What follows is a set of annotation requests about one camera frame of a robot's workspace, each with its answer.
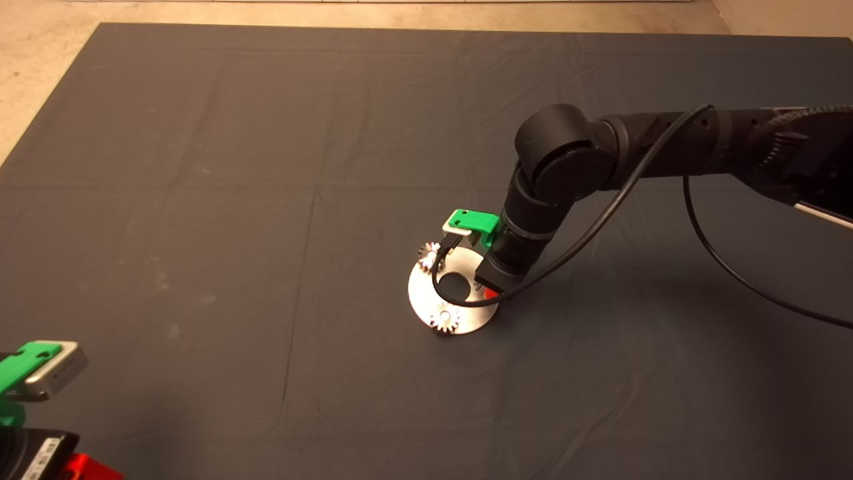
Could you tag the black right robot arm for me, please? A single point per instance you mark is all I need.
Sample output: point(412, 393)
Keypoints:
point(566, 153)

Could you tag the green right camera mount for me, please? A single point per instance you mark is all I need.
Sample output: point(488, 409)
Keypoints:
point(476, 221)

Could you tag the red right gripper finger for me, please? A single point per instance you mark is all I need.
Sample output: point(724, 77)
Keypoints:
point(491, 293)

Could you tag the round metal carrier plate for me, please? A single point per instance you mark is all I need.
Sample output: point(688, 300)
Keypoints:
point(420, 300)

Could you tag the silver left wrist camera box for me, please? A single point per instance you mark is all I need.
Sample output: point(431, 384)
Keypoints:
point(60, 373)

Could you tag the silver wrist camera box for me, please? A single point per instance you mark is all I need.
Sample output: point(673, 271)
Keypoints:
point(456, 234)
point(60, 373)

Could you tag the dark grey table cloth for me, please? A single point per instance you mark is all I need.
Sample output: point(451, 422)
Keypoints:
point(266, 133)

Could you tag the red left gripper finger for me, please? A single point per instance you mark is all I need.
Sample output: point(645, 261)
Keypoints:
point(86, 468)

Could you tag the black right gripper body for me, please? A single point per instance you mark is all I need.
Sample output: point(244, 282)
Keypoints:
point(510, 266)

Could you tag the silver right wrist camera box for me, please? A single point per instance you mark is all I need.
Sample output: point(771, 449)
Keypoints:
point(456, 234)

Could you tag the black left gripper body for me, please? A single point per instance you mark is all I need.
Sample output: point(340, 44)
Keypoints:
point(33, 456)

